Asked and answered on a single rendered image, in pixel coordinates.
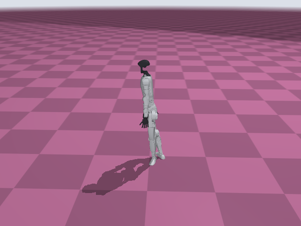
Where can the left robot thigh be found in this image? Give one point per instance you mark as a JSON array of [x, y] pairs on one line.
[[151, 129]]

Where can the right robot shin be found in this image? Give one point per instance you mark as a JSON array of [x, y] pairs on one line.
[[158, 140]]

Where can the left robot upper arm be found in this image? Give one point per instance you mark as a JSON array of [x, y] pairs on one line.
[[146, 84]]

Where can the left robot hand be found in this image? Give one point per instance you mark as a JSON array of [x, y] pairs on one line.
[[145, 122]]

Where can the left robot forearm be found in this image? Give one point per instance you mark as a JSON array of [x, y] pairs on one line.
[[145, 106]]

